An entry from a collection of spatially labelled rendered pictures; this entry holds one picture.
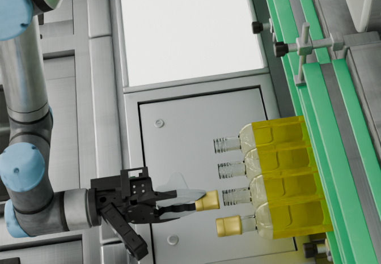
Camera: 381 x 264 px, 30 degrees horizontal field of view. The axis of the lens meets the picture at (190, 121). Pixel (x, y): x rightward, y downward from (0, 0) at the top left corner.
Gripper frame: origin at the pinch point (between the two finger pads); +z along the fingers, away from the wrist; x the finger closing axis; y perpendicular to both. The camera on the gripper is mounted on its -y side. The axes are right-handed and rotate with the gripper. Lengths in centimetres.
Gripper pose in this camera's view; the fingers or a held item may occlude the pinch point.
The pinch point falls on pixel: (199, 202)
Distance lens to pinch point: 131.7
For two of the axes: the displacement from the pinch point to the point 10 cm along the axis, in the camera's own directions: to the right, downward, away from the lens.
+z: 9.9, -1.4, 0.1
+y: -1.2, -8.1, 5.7
